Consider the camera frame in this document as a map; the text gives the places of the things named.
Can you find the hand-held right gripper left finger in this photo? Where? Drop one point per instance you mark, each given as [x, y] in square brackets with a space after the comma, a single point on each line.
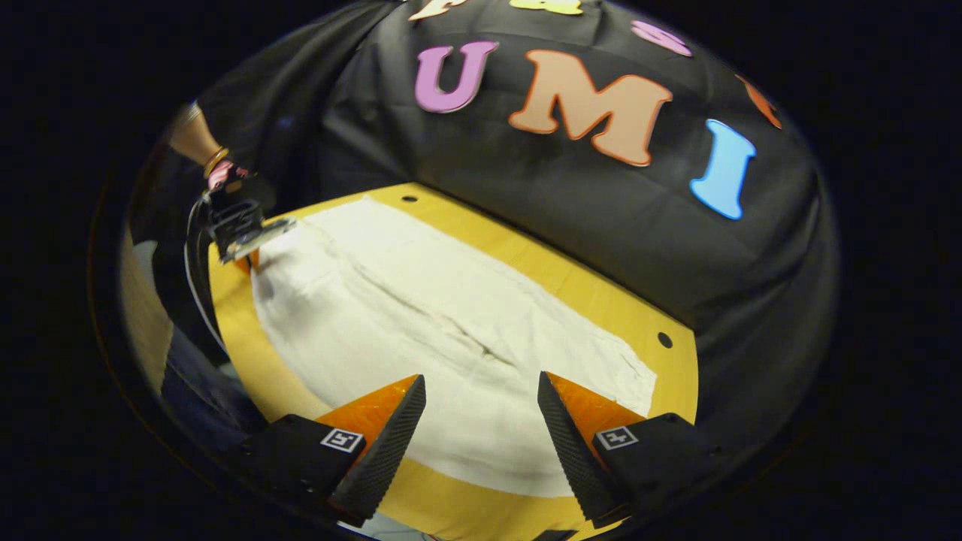
[387, 458]

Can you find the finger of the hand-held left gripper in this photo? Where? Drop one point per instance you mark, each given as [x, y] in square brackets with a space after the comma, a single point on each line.
[248, 261]

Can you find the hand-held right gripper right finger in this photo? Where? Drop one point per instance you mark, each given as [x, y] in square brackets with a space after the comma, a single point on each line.
[575, 458]

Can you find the white jeans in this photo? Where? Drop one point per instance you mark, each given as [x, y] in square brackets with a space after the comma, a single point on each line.
[421, 330]

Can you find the person's dark blue clothing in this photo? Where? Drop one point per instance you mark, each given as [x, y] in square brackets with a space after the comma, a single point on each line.
[207, 391]

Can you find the black backdrop cloth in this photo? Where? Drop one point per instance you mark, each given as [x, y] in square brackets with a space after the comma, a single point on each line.
[601, 225]

